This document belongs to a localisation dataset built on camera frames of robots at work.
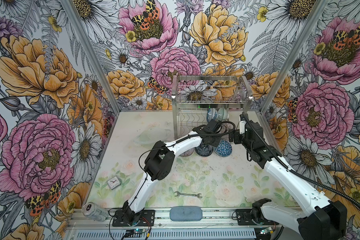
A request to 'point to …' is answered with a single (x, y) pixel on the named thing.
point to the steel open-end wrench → (178, 194)
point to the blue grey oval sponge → (186, 213)
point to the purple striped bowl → (187, 152)
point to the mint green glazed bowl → (222, 114)
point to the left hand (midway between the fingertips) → (214, 143)
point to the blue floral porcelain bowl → (212, 114)
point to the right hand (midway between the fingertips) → (239, 132)
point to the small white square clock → (113, 182)
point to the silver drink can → (94, 211)
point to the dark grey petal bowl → (204, 150)
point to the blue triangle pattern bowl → (224, 149)
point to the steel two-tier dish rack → (192, 95)
